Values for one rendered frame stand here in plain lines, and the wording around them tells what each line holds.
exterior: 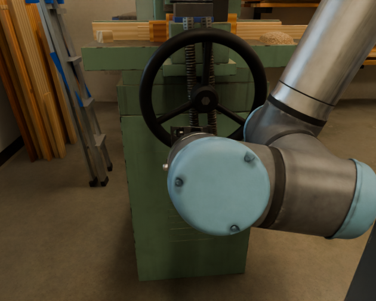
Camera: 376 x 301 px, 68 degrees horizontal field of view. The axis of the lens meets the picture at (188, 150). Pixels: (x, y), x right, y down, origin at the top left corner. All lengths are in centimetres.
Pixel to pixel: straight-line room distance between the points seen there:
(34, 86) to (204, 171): 193
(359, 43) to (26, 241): 150
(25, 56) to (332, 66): 190
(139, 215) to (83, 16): 264
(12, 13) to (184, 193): 191
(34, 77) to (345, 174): 197
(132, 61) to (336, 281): 114
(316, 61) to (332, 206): 18
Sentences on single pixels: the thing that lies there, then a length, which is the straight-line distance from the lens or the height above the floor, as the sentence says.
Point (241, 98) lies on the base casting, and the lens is 85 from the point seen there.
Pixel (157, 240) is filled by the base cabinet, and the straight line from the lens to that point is 110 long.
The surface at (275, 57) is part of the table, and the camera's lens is 85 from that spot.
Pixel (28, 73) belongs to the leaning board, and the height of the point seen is 62.
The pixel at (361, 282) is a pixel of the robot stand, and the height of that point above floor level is 28.
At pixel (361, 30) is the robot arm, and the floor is 97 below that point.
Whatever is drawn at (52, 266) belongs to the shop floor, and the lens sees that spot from 142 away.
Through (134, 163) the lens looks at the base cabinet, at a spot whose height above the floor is 55.
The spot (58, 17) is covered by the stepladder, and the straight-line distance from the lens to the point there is 174.
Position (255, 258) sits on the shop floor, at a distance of 136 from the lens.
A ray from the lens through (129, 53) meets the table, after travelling 79.
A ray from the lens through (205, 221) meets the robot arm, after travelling 26.
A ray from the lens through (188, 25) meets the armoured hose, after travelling 68.
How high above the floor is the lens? 99
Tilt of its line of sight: 27 degrees down
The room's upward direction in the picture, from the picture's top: straight up
